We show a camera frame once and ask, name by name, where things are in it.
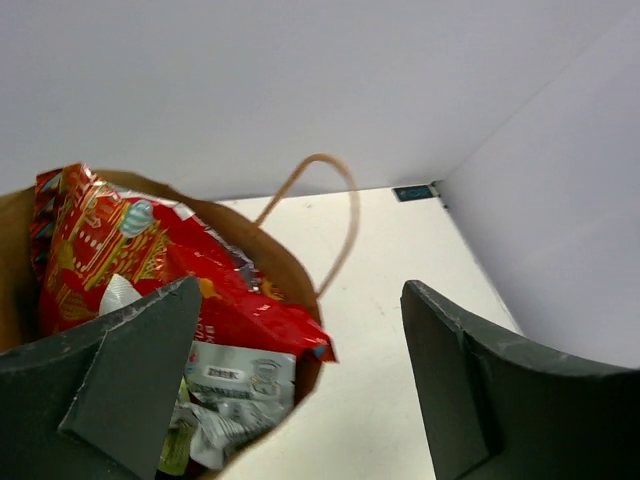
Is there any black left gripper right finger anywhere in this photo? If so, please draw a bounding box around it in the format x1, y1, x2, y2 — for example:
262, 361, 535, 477
401, 280, 639, 479

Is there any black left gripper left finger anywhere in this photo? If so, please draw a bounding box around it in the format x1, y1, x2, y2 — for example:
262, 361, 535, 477
1, 277, 201, 479

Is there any green snack packet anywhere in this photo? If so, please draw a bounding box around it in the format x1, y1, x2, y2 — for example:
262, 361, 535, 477
158, 379, 194, 477

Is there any light blue snack packet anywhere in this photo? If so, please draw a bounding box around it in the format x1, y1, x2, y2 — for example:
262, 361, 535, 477
181, 341, 296, 471

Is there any large red candy bag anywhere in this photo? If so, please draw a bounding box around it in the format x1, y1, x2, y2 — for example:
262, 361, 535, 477
31, 164, 335, 362

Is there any brown and green paper bag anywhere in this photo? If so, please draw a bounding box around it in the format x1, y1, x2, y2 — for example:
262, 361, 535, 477
0, 153, 361, 480

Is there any blue label right corner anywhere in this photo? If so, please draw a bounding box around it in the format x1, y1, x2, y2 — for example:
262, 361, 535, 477
392, 184, 438, 202

